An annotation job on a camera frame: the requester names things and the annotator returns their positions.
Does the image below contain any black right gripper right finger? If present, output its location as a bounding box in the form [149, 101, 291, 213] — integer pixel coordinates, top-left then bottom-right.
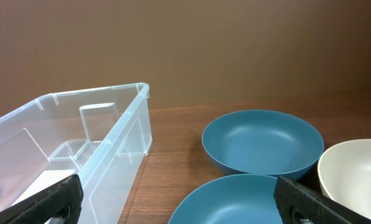
[273, 176, 371, 224]

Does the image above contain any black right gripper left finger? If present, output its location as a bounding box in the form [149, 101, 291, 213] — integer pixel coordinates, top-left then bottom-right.
[0, 174, 83, 224]

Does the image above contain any dark blue bowl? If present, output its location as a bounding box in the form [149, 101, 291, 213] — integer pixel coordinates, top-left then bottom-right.
[168, 174, 282, 224]
[201, 110, 325, 179]

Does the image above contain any cream beige bowl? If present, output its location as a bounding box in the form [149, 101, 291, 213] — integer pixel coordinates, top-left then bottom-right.
[317, 139, 371, 219]

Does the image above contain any clear plastic storage container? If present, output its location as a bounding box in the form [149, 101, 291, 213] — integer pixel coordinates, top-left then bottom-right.
[0, 83, 153, 223]

